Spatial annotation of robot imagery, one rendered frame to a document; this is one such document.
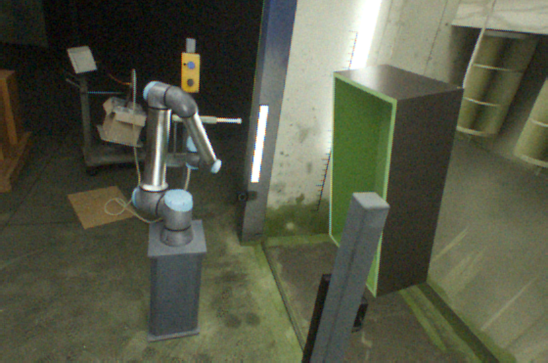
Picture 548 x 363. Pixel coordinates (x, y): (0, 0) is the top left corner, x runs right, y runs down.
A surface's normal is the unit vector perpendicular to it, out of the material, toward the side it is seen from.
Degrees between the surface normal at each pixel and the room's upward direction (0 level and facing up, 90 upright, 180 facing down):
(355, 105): 90
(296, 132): 90
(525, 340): 57
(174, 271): 90
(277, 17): 90
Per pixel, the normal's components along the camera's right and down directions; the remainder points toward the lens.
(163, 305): 0.28, 0.42
